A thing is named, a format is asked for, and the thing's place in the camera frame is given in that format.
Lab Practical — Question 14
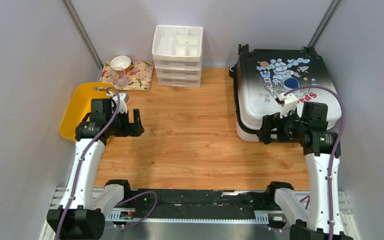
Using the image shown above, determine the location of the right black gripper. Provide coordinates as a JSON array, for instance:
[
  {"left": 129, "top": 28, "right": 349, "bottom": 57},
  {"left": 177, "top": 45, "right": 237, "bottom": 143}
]
[{"left": 256, "top": 105, "right": 307, "bottom": 145}]

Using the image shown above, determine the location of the white black space suitcase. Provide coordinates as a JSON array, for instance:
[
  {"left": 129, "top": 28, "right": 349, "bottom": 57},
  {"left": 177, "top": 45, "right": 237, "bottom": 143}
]
[{"left": 229, "top": 44, "right": 342, "bottom": 142}]

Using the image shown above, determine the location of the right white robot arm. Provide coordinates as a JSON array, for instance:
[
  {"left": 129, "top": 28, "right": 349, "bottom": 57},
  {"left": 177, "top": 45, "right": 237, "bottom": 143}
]
[{"left": 257, "top": 102, "right": 351, "bottom": 240}]

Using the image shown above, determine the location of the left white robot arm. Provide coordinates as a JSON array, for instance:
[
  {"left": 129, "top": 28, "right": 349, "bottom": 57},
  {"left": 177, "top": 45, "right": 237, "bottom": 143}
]
[{"left": 46, "top": 93, "right": 145, "bottom": 240}]

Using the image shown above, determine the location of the floral serving tray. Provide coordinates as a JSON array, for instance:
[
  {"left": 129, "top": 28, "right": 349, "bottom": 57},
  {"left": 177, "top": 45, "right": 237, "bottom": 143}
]
[{"left": 99, "top": 61, "right": 154, "bottom": 91}]

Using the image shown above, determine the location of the clear drinking glass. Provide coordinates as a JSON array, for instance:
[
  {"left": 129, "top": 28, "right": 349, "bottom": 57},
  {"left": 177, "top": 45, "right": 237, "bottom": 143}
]
[{"left": 113, "top": 67, "right": 128, "bottom": 89}]

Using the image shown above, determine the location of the yellow plastic basket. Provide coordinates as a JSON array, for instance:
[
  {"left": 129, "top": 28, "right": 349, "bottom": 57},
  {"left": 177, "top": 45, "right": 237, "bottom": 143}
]
[{"left": 59, "top": 82, "right": 119, "bottom": 145}]

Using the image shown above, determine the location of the white orange bowl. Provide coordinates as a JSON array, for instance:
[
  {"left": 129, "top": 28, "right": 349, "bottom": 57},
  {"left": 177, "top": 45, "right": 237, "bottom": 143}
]
[{"left": 110, "top": 55, "right": 132, "bottom": 73}]

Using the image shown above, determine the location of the white plastic drawer organizer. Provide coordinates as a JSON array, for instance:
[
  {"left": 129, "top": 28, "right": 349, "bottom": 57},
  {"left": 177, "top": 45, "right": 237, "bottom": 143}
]
[{"left": 152, "top": 25, "right": 204, "bottom": 88}]

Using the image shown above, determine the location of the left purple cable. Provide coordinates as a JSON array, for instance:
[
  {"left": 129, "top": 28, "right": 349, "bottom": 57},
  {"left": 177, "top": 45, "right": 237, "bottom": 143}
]
[{"left": 54, "top": 86, "right": 121, "bottom": 240}]

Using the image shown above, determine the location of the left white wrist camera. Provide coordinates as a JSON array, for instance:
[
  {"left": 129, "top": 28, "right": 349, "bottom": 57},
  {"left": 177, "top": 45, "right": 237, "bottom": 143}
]
[{"left": 112, "top": 92, "right": 129, "bottom": 114}]

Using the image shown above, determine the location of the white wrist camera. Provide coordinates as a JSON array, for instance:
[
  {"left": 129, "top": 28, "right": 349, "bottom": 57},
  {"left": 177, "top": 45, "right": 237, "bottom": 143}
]
[
  {"left": 275, "top": 93, "right": 298, "bottom": 119},
  {"left": 112, "top": 92, "right": 129, "bottom": 114}
]

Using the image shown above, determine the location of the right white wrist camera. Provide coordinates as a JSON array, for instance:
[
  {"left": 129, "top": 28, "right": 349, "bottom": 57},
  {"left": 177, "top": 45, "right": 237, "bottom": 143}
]
[{"left": 275, "top": 93, "right": 298, "bottom": 119}]

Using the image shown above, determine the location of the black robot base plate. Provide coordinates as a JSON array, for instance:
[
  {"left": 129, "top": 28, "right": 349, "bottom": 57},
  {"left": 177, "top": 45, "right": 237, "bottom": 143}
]
[{"left": 112, "top": 188, "right": 299, "bottom": 229}]

